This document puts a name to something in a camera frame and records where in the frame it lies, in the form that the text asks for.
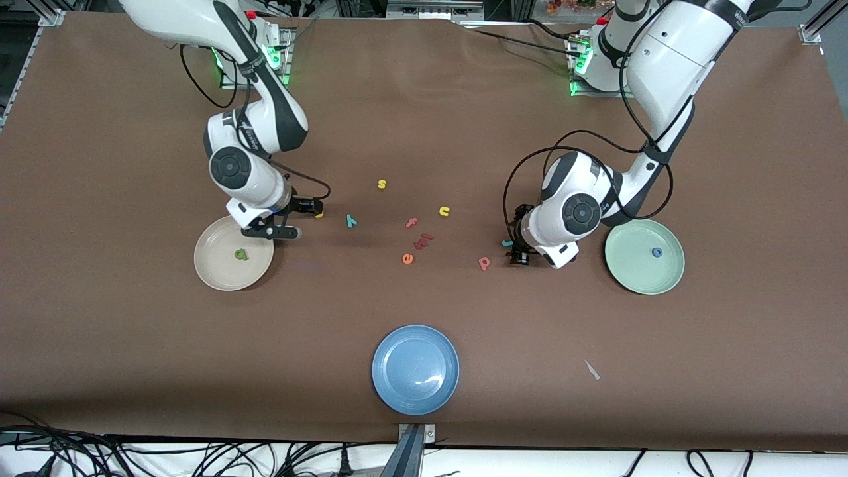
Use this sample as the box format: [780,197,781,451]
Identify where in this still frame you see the beige brown plate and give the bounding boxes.
[194,214,275,292]

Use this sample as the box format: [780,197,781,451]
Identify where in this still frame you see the pale green plate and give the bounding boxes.
[604,218,686,295]

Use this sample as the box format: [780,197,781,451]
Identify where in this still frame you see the brown paper table cover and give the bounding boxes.
[0,12,848,452]

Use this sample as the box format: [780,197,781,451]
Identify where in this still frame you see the blue plate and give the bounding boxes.
[372,324,460,416]

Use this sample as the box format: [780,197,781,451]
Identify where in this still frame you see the orange artificial flowers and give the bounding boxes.
[546,0,615,15]

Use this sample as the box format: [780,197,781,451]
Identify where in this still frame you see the grey power strip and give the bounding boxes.
[386,0,486,21]

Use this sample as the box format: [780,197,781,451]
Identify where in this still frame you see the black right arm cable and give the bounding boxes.
[179,43,332,203]

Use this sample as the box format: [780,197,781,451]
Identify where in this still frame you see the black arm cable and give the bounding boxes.
[502,129,674,256]
[179,43,332,203]

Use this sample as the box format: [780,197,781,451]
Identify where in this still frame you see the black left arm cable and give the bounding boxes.
[502,129,674,256]

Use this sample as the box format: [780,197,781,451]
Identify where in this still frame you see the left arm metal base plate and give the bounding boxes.
[568,30,641,99]

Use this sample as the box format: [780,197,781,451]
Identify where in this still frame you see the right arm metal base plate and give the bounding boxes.
[220,26,293,91]

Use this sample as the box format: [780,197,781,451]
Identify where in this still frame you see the black base cable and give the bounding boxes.
[457,20,584,57]

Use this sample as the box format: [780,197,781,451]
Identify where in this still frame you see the grey metal camera pole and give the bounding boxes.
[381,423,438,477]

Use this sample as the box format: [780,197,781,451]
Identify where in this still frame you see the aluminium frame profile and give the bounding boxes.
[798,0,848,46]
[0,8,67,130]

